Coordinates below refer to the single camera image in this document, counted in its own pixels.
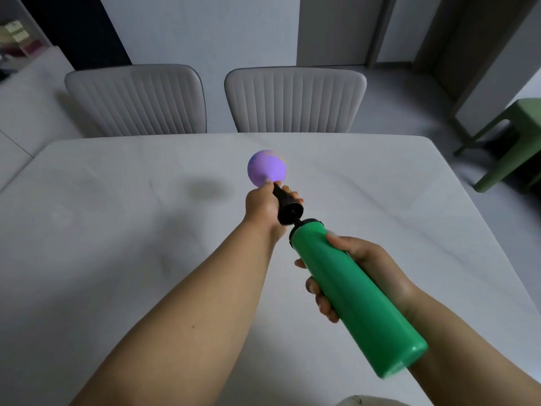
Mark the person's left hand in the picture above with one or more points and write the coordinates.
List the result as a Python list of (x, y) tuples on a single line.
[(260, 211)]

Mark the person's right hand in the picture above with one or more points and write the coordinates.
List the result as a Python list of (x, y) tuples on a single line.
[(376, 266)]

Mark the person's left thumb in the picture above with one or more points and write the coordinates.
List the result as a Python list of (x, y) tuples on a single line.
[(265, 188)]

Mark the person's right middle finger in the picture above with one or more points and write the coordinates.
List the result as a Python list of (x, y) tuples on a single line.
[(315, 287)]

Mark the person's right thumb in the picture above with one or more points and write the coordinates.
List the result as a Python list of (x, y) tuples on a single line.
[(343, 243)]

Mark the purple balloon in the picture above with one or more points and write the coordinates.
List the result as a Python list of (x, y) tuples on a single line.
[(266, 166)]

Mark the green balloon hand pump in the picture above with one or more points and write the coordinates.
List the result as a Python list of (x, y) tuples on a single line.
[(359, 300)]

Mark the person's right forearm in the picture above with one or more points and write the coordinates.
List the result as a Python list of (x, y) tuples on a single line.
[(473, 355)]

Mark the person's left forearm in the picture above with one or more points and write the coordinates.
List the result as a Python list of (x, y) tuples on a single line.
[(190, 317)]

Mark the grey padded chair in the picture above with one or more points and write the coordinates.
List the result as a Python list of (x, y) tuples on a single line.
[(135, 101), (296, 101)]

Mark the white round object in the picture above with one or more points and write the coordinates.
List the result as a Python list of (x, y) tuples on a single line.
[(372, 401)]

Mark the grey door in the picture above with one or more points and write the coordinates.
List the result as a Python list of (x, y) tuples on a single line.
[(338, 29)]

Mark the green plastic stool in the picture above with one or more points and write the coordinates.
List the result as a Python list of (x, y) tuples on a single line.
[(513, 135)]

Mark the shelf with boxes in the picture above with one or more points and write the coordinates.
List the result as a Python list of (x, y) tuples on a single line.
[(19, 42)]

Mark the grey door frame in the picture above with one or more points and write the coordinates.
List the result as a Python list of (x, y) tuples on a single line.
[(477, 50)]

